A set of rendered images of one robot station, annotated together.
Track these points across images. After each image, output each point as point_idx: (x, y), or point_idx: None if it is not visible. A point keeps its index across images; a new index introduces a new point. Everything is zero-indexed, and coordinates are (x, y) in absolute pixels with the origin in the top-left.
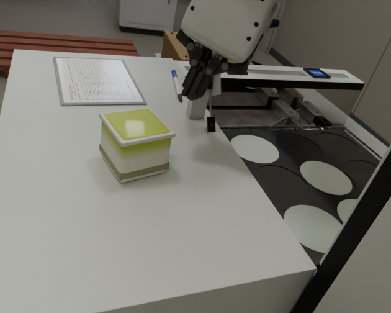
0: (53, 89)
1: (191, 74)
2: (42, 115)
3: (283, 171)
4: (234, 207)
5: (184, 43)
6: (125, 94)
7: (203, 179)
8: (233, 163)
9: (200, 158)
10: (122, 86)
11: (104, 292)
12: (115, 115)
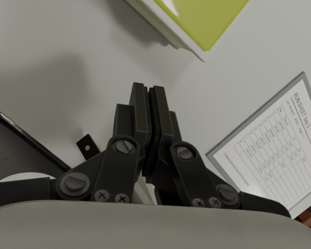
0: None
1: (167, 120)
2: None
3: None
4: None
5: (250, 199)
6: (240, 154)
7: (36, 5)
8: (9, 88)
9: (72, 66)
10: (249, 171)
11: None
12: None
